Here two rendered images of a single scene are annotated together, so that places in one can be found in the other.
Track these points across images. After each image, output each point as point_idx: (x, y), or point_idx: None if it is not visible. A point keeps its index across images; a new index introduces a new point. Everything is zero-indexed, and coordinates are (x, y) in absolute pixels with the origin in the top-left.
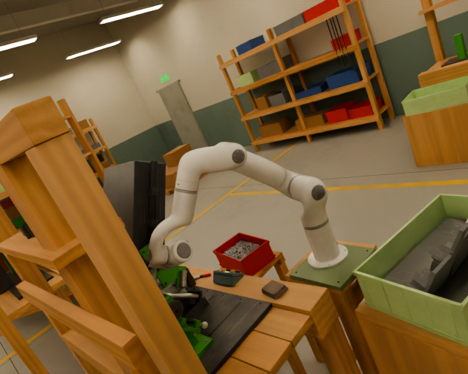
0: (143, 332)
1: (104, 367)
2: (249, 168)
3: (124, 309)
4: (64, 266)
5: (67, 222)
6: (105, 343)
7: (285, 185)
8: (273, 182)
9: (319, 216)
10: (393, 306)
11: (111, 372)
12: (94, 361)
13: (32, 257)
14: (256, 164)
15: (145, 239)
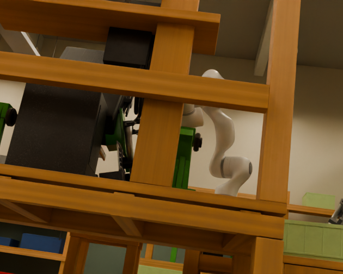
0: (288, 85)
1: (45, 172)
2: (225, 118)
3: (278, 67)
4: (219, 25)
5: (278, 1)
6: (224, 88)
7: (222, 155)
8: (230, 140)
9: (237, 190)
10: (308, 245)
11: (68, 174)
12: (6, 171)
13: (153, 8)
14: (230, 119)
15: (121, 107)
